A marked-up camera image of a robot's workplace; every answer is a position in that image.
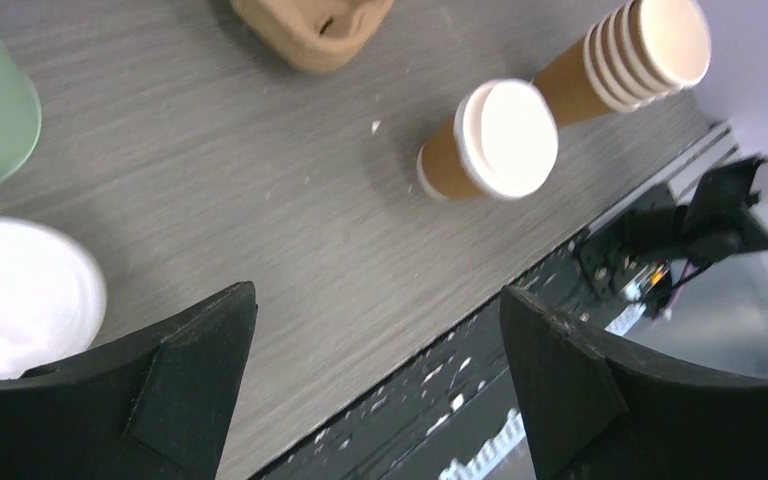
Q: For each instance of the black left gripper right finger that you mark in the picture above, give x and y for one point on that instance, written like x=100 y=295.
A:
x=598 y=406

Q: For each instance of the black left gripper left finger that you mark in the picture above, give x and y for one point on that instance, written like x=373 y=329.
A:
x=154 y=404

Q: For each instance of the single paper coffee cup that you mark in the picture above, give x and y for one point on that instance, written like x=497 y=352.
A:
x=440 y=163

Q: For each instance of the white plastic cup lid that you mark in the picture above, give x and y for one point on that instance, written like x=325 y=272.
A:
x=506 y=137

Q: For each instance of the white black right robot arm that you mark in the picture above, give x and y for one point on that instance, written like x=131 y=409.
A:
x=726 y=216

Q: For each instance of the stacked paper coffee cups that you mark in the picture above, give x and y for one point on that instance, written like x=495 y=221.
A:
x=639 y=53

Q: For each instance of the white cup lid stack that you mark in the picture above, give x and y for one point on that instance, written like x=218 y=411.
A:
x=53 y=296

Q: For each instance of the brown cardboard cup carrier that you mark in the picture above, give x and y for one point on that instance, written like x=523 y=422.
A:
x=314 y=36

